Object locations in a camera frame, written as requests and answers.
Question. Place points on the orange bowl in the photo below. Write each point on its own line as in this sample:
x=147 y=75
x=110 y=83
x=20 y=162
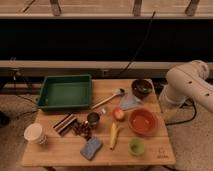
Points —
x=143 y=122

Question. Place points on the blue grey cloth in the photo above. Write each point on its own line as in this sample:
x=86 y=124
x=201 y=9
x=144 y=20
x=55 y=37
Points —
x=129 y=101

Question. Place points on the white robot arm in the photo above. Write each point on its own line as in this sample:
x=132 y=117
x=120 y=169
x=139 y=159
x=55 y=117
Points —
x=186 y=81

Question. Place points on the blue sponge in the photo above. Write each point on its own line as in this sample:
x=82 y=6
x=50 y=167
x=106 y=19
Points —
x=91 y=147

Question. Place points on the yellow banana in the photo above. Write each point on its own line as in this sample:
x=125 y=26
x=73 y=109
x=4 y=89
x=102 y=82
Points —
x=113 y=135

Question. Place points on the red yellow apple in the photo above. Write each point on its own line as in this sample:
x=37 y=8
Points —
x=118 y=114

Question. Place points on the green plastic cup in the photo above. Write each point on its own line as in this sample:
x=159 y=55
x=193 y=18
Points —
x=136 y=146

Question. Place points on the green plastic tray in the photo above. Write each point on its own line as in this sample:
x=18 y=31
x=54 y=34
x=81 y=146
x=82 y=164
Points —
x=65 y=93

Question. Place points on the dark red grapes bunch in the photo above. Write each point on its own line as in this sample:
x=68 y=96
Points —
x=82 y=129

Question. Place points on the white paper cup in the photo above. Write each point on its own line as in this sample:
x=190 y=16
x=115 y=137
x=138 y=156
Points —
x=34 y=133

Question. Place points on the dark bowl with greens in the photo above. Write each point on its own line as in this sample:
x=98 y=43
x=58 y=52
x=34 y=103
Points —
x=141 y=88

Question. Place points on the metal measuring cup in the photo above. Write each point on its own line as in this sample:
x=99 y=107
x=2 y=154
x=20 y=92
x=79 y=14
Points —
x=93 y=118

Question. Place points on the pack of markers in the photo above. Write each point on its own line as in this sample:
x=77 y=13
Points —
x=65 y=124

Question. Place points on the wooden handled brush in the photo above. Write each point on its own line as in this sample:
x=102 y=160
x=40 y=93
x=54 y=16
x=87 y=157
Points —
x=117 y=92

